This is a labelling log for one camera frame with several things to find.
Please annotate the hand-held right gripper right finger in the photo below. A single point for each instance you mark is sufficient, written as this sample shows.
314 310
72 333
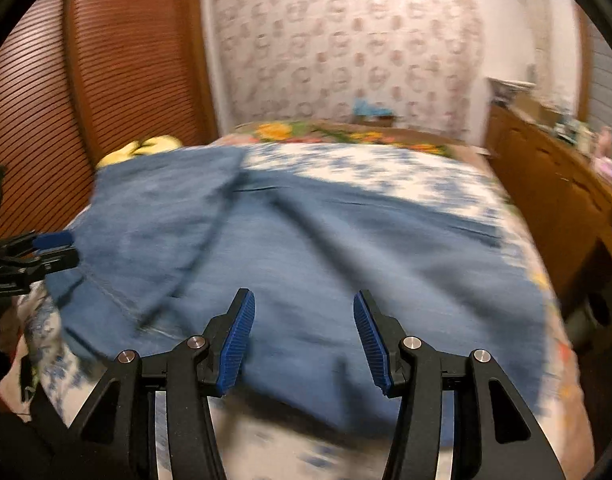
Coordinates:
373 345

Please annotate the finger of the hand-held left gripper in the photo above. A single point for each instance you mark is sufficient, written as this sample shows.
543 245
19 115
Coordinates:
53 241
61 260

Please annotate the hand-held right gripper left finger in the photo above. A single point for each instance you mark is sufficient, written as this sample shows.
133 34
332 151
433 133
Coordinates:
236 345

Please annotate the blue denim pants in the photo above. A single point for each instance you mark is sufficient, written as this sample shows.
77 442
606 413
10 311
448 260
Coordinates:
311 260

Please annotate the yellow plush toy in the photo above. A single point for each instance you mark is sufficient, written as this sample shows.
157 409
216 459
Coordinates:
141 149

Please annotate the wooden louvered wardrobe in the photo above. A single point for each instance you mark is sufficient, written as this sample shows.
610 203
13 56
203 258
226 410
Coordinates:
111 85

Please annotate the blue floral white bedsheet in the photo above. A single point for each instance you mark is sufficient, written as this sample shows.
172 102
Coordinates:
385 175

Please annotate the colourful flower blanket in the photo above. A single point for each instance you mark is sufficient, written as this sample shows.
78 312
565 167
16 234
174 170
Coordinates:
336 132

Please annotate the grey cylindrical bin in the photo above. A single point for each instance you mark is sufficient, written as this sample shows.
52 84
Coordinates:
588 320

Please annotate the cardboard box with blue bag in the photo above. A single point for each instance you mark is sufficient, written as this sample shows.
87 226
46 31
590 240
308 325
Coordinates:
373 112

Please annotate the wooden side cabinet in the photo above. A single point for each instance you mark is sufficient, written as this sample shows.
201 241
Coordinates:
545 185

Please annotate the stack of papers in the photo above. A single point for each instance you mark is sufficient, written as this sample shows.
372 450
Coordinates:
508 91

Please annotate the pink tissue box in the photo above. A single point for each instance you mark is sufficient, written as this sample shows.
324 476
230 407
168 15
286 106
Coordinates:
608 169

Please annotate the circle patterned sheer curtain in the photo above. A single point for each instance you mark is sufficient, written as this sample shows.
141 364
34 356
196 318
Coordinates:
346 40

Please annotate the pink bottle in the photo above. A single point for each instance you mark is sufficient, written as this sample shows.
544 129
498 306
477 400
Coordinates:
608 142

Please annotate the grey striped window blind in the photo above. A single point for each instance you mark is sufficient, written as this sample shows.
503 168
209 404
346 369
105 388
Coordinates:
608 85

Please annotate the wooden window frame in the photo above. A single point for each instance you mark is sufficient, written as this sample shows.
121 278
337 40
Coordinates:
584 70

